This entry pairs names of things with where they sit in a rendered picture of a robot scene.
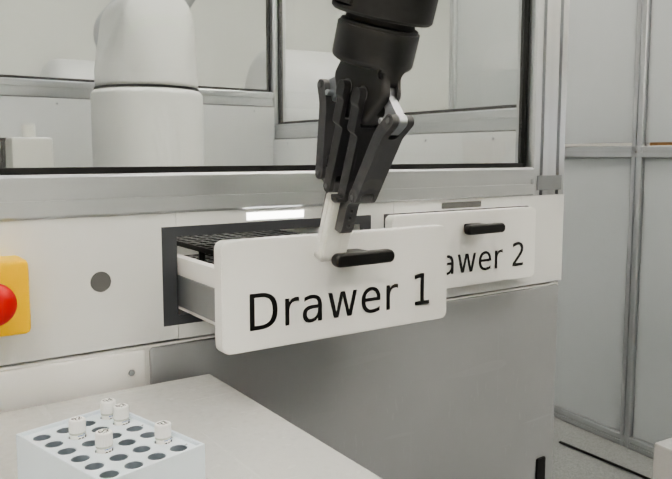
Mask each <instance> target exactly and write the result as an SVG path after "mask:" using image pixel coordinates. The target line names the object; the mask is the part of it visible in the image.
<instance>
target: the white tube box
mask: <svg viewBox="0 0 672 479"><path fill-rule="evenodd" d="M78 416H83V417H85V419H86V432H85V438H83V439H79V440H70V435H69V425H68V421H69V419H70V418H68V419H65V420H62V421H58V422H55V423H51V424H48V425H45V426H41V427H38V428H35V429H31V430H28V431H24V432H21V433H18V434H16V448H17V469H18V479H206V477H205V444H204V443H202V442H199V441H197V440H195V439H192V438H190V437H188V436H185V435H183V434H181V433H178V432H176V431H173V430H171V443H168V444H164V445H158V444H156V439H155V432H154V425H155V423H154V422H152V421H150V420H147V419H145V418H143V417H140V416H138V415H135V414H133V413H131V412H129V419H128V424H126V425H121V426H117V425H114V420H113V419H109V420H103V419H102V417H101V412H100V409H99V410H95V411H92V412H89V413H85V414H82V415H78ZM100 429H111V430H112V432H113V446H112V451H111V452H109V453H104V454H98V453H96V446H95V432H96V431H97V430H100Z"/></svg>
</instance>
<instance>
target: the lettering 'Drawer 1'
mask: <svg viewBox="0 0 672 479"><path fill-rule="evenodd" d="M420 277H421V280H420V301H417V302H415V305H422V304H428V303H429V300H424V273H420V274H417V275H415V279H418V278H420ZM395 287H397V288H398V284H394V285H392V286H391V287H390V285H387V288H386V310H390V292H391V290H392V289H393V288H395ZM372 290H373V291H375V292H376V294H377V297H373V298H366V295H367V293H368V292H369V291H372ZM356 292H357V290H353V294H352V298H351V303H350V308H349V307H348V302H347V298H346V293H345V291H342V292H340V297H339V302H338V306H337V311H336V307H335V303H334V299H333V294H332V293H328V294H329V298H330V303H331V307H332V312H333V316H334V318H338V317H339V313H340V308H341V303H342V299H344V304H345V308H346V313H347V316H351V315H352V311H353V306H354V302H355V297H356ZM259 297H266V298H268V299H270V301H271V302H272V307H273V313H272V317H271V320H270V321H269V322H268V323H266V324H264V325H260V326H255V304H254V298H259ZM313 298H314V299H316V300H317V301H318V304H316V305H310V306H308V307H306V308H305V309H304V311H303V319H304V321H305V322H308V323H311V322H314V321H316V320H317V318H318V321H319V320H322V301H321V298H320V297H319V296H318V295H309V296H307V297H305V298H304V302H305V301H306V300H309V299H313ZM375 300H380V292H379V290H378V289H377V288H376V287H369V288H367V289H366V290H365V291H364V293H363V295H362V307H363V309H364V311H365V312H367V313H374V312H377V311H379V310H380V306H379V307H377V308H375V309H368V308H367V307H366V303H365V302H368V301H375ZM294 301H299V297H294V298H292V299H291V300H290V302H289V299H285V326H287V325H289V309H290V305H291V303H292V302H294ZM313 308H318V313H317V315H316V316H315V317H314V318H312V319H309V318H308V317H307V312H308V310H310V309H313ZM277 311H278V308H277V302H276V299H275V298H274V296H272V295H271V294H268V293H257V294H250V331H255V330H261V329H265V328H268V327H269V326H271V325H272V324H273V323H274V322H275V320H276V317H277Z"/></svg>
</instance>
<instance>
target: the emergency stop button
mask: <svg viewBox="0 0 672 479"><path fill-rule="evenodd" d="M16 309H17V299H16V296H15V294H14V293H13V291H12V290H11V289H10V288H8V287H7V286H5V285H3V284H0V326H1V325H4V324H5V323H7V322H8V321H9V320H10V319H11V318H12V317H13V316H14V314H15V312H16Z"/></svg>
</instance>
